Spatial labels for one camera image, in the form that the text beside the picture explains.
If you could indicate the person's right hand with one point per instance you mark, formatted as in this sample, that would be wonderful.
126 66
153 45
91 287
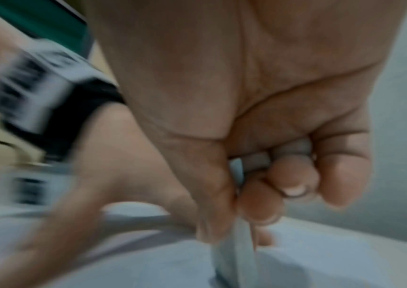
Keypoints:
242 70

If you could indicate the person's left hand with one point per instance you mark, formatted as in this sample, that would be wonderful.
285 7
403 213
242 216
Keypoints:
118 163

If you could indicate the white eraser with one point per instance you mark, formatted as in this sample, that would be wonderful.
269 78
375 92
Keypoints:
235 253

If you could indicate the white paper sheet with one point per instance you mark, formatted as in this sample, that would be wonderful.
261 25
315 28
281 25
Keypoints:
331 267

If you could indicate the teal panel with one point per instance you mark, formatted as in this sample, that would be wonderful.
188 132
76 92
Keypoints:
47 17

